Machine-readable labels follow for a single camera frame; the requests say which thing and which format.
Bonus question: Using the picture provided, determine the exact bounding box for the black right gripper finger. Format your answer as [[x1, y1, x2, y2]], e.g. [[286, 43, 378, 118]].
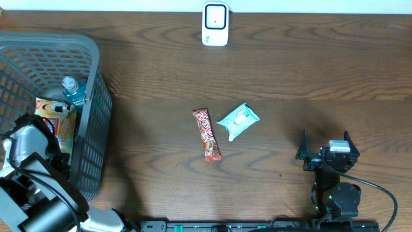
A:
[[295, 130, 308, 160], [344, 130, 360, 158]]

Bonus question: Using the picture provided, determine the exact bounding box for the mint green wipes pack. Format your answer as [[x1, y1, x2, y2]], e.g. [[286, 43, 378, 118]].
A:
[[217, 102, 260, 142]]

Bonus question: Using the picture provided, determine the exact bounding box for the teal mouthwash bottle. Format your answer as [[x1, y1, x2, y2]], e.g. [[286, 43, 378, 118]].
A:
[[62, 76, 87, 111]]

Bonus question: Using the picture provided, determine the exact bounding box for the yellow snack bag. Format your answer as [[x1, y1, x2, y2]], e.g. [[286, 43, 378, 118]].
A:
[[35, 98, 77, 163]]

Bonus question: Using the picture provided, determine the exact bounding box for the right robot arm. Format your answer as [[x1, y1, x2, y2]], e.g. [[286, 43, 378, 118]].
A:
[[295, 131, 361, 220]]

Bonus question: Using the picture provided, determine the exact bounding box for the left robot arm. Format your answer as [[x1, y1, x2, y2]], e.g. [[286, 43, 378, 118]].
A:
[[1, 113, 141, 232]]

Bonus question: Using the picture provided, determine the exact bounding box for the white barcode scanner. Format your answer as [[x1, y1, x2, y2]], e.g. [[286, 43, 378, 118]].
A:
[[201, 2, 229, 46]]

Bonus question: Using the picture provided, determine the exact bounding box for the red chocolate bar wrapper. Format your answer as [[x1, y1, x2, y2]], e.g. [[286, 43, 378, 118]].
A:
[[192, 109, 223, 162]]

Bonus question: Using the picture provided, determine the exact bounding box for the grey plastic shopping basket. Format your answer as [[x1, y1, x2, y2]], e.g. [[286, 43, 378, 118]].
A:
[[1, 32, 113, 202]]

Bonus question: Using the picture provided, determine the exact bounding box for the black aluminium rail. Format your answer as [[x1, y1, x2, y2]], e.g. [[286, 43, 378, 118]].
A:
[[139, 220, 380, 232]]

